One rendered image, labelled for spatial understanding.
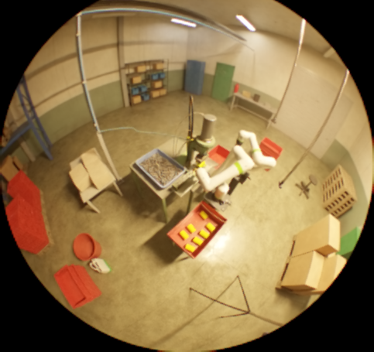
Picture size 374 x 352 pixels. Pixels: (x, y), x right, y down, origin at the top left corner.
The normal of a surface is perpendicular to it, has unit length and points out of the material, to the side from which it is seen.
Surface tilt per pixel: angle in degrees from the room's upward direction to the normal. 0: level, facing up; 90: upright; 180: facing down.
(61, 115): 90
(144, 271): 0
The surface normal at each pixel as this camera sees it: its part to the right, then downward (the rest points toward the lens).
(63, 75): 0.75, 0.53
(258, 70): -0.66, 0.52
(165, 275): 0.07, -0.67
